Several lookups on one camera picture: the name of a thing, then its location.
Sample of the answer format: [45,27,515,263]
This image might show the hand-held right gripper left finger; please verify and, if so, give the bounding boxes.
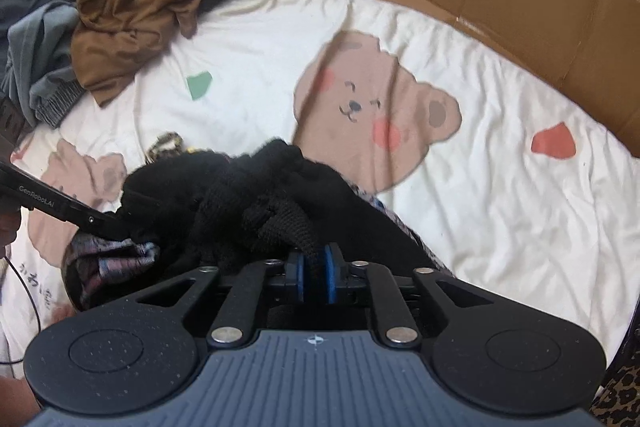
[132,250,307,349]

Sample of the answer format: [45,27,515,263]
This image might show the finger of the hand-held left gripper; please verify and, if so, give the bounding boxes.
[50,194,134,241]

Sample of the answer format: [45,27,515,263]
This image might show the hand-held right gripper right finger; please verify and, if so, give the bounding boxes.
[322,243,497,350]

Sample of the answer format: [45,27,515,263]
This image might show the black pants with patterned stripe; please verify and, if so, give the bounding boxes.
[61,132,452,314]

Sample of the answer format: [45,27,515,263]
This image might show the person's left hand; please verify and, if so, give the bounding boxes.
[0,211,22,259]

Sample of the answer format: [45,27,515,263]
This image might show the grey garment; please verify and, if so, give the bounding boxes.
[0,1,89,128]

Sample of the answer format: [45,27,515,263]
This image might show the brown garment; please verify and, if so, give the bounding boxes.
[69,0,203,108]

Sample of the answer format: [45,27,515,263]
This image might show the cream bear print blanket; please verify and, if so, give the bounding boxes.
[0,0,640,379]

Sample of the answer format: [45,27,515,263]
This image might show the person's bare leg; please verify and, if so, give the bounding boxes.
[0,376,42,427]

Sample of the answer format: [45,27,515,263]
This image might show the leopard print cloth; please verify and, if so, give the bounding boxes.
[591,356,640,427]

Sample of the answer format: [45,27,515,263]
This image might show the thin black cable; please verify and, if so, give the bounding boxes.
[0,254,42,366]

